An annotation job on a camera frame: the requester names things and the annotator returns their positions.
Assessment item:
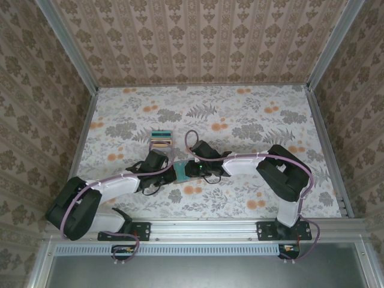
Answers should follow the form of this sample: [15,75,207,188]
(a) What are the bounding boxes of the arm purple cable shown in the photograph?
[185,130,321,263]
[61,140,176,265]

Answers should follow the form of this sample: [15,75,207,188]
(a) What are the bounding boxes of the grey metal sheet panel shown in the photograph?
[44,254,370,288]

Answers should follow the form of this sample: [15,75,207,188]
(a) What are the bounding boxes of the grey card holder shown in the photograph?
[171,160,193,184]

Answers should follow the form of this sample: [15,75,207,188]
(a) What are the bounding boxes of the tan card with black stripe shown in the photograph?
[151,137,173,149]

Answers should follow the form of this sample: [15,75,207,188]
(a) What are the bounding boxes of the right gripper thin black cable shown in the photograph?
[202,172,223,184]

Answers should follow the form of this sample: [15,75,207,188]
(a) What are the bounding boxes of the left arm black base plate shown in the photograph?
[97,221,151,242]

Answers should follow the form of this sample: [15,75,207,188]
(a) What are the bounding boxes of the black connector with wires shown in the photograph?
[278,244,301,259]
[111,244,136,261]

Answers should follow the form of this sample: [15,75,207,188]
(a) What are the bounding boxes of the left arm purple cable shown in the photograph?
[61,140,176,265]

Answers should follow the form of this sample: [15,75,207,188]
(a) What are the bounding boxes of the aluminium frame rail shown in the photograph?
[44,218,368,242]

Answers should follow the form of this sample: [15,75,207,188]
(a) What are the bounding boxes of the clear acrylic card box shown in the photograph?
[149,129,175,160]

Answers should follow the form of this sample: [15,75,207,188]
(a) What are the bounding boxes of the aluminium corner post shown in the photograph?
[34,0,100,94]
[307,0,367,89]

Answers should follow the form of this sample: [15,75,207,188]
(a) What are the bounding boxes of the aluminium side rail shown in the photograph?
[305,86,355,219]
[56,88,100,219]

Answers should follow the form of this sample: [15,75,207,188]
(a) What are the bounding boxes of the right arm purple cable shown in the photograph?
[185,130,321,263]

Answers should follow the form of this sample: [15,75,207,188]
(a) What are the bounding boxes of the grey slotted cable duct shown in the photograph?
[55,244,280,256]

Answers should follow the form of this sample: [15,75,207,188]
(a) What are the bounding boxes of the left gripper thin black cable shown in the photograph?
[139,179,164,196]

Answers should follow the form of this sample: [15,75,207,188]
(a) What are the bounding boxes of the gripper thin black cable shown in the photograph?
[202,172,223,184]
[139,179,164,196]

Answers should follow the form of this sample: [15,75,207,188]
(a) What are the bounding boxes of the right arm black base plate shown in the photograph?
[256,221,313,242]

